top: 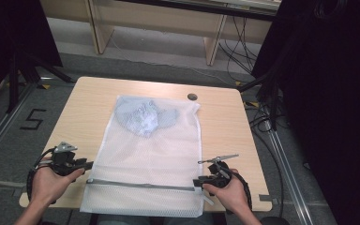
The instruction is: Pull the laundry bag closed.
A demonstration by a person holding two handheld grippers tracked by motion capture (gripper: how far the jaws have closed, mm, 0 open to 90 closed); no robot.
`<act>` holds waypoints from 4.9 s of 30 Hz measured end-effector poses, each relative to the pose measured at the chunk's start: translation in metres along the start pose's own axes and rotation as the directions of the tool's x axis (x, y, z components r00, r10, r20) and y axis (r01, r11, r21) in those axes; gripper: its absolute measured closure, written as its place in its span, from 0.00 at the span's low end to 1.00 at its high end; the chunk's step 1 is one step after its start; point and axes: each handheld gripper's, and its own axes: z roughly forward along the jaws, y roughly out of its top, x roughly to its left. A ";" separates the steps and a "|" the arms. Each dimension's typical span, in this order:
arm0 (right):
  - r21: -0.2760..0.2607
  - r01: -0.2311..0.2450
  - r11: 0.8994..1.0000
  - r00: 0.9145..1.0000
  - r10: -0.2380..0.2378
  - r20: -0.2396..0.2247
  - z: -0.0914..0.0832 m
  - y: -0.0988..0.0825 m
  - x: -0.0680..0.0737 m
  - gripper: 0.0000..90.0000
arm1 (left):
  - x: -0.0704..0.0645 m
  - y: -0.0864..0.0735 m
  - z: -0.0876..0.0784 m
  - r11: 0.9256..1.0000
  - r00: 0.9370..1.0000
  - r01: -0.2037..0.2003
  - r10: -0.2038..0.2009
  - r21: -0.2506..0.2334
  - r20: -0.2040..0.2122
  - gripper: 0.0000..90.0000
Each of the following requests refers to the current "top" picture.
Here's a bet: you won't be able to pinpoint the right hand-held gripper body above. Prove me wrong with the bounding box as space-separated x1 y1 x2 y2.
197 153 240 189

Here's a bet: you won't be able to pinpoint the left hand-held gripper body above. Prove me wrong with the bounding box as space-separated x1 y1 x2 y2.
52 142 87 177

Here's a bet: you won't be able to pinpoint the white mesh laundry bag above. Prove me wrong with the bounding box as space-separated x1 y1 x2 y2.
80 95 216 218

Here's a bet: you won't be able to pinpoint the person's right hand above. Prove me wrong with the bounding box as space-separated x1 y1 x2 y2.
202 168 253 218

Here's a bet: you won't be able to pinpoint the person's left hand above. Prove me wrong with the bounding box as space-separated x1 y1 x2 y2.
30 157 85 208

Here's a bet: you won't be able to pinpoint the black tape floor mark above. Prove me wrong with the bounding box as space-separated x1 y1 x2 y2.
20 108 48 131

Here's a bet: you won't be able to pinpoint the grey tape strip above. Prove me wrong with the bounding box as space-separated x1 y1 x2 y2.
258 193 279 206

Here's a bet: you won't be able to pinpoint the grey-blue printed garment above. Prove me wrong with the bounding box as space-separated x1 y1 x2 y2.
114 97 181 139

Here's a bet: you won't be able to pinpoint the black metal stand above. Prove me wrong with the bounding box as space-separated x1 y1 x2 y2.
237 69 283 132
5 51 77 114

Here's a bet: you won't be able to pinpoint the black curtain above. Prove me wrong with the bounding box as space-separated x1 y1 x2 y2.
250 0 360 225
0 0 64 106

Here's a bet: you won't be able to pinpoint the light wooden desk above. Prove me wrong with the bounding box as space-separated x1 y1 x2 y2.
39 0 283 68

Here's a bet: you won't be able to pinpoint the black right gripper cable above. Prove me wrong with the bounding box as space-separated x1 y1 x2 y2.
226 169 253 211

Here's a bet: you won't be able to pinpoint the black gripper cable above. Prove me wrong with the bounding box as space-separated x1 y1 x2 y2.
25 147 57 205
226 169 253 211

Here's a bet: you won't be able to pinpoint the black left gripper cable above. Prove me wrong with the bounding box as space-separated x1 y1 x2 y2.
25 147 57 205

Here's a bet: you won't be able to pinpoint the black cables beside table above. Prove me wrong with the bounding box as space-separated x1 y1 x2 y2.
244 101 286 218

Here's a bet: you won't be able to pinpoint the metal floor rail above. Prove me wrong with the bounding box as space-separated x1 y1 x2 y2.
262 118 314 225
0 82 37 168

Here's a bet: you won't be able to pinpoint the black floor cables bundle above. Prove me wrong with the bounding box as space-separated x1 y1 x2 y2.
217 15 262 83

